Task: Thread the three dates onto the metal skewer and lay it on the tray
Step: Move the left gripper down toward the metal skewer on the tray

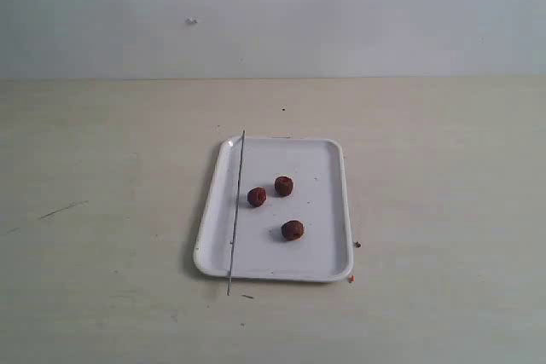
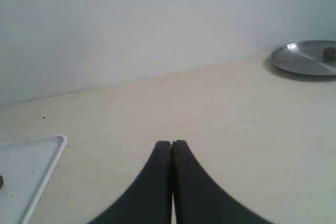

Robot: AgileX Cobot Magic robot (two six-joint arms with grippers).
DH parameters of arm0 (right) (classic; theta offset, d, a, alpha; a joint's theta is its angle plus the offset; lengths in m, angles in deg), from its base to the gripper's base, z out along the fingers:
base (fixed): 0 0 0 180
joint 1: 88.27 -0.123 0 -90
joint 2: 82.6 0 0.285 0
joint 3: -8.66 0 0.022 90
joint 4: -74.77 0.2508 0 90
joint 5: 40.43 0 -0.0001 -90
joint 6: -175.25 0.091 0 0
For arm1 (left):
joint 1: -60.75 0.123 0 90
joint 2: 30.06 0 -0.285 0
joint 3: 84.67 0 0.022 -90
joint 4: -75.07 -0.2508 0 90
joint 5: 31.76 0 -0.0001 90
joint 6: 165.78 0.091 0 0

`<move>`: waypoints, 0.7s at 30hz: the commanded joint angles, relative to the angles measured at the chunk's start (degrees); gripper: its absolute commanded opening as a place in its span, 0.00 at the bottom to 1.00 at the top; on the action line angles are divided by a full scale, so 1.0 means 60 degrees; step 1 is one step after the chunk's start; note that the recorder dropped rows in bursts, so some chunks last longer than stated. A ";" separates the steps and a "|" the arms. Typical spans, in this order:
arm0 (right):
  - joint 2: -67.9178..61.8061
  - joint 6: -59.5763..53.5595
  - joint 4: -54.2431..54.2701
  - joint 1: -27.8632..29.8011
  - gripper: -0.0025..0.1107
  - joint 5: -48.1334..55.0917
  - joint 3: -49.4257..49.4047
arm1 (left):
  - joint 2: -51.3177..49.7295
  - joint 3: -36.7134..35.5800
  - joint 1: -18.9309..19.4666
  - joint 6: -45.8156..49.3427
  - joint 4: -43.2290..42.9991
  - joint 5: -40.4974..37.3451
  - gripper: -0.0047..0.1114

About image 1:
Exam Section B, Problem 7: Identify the red date top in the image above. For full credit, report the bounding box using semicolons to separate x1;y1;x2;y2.
274;176;293;197

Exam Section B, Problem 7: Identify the red date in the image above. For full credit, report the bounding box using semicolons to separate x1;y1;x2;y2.
274;176;293;197
281;220;305;241
247;187;267;207

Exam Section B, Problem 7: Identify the thin metal skewer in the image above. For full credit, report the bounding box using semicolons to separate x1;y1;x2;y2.
226;130;246;296

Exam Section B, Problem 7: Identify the white rectangular plastic tray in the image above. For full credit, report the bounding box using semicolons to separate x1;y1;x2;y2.
193;136;353;282

